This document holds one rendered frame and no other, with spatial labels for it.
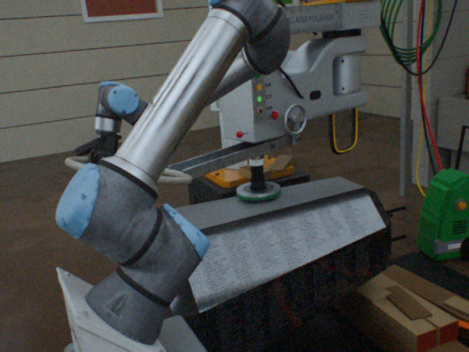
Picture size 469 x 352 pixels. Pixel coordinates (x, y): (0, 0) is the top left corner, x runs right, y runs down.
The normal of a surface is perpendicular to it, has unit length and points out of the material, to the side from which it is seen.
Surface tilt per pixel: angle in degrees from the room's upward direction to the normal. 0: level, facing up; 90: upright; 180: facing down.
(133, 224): 77
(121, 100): 83
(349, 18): 90
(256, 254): 45
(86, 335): 90
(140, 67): 90
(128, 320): 62
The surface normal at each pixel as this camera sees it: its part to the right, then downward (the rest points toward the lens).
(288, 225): 0.25, -0.52
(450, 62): 0.43, 0.22
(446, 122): -0.90, 0.19
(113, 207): 0.52, -0.01
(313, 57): -0.55, -0.57
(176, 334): -0.08, -0.95
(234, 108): -0.76, 0.25
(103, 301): -0.17, -0.63
